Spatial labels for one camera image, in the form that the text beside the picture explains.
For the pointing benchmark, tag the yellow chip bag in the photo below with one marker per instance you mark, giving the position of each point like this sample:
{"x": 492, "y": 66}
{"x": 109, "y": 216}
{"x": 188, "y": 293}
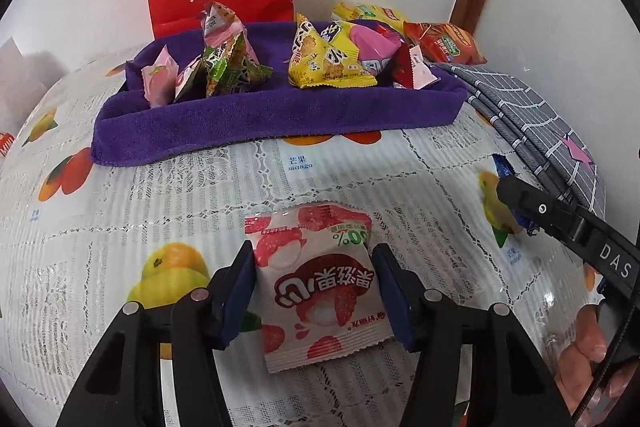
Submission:
{"x": 365, "y": 12}

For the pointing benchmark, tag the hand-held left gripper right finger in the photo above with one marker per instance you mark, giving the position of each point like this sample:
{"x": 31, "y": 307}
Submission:
{"x": 395, "y": 297}

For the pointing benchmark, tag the pale pink snack packet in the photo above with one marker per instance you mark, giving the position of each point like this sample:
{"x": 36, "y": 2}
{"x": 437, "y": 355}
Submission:
{"x": 421, "y": 69}

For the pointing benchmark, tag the white red lychee packet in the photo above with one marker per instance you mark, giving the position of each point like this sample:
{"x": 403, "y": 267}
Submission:
{"x": 310, "y": 287}

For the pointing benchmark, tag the person's right hand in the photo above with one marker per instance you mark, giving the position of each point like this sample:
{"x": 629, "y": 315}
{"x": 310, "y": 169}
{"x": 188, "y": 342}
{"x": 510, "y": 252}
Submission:
{"x": 580, "y": 377}

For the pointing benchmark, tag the grey checked folded cloth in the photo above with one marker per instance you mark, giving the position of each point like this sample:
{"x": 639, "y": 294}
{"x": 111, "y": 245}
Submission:
{"x": 525, "y": 107}

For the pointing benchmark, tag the purple towel-covered tray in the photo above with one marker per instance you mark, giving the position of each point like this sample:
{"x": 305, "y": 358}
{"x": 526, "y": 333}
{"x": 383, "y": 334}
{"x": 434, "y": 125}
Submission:
{"x": 280, "y": 117}

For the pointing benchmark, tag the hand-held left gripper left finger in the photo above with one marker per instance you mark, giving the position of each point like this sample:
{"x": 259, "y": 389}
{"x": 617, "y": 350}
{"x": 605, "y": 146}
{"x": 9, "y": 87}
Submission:
{"x": 240, "y": 292}

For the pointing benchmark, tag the pink yellow snack packet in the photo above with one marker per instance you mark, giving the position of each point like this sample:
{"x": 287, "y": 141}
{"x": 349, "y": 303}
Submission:
{"x": 375, "y": 47}

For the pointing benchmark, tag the orange chip bag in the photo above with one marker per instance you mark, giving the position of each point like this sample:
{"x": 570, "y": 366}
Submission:
{"x": 450, "y": 44}

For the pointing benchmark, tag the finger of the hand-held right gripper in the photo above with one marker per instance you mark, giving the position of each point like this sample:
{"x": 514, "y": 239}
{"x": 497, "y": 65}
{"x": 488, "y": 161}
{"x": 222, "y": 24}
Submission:
{"x": 540, "y": 208}

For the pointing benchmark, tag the blue snack packet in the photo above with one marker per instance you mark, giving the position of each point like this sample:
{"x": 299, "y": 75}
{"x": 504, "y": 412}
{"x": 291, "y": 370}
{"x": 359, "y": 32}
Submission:
{"x": 501, "y": 167}

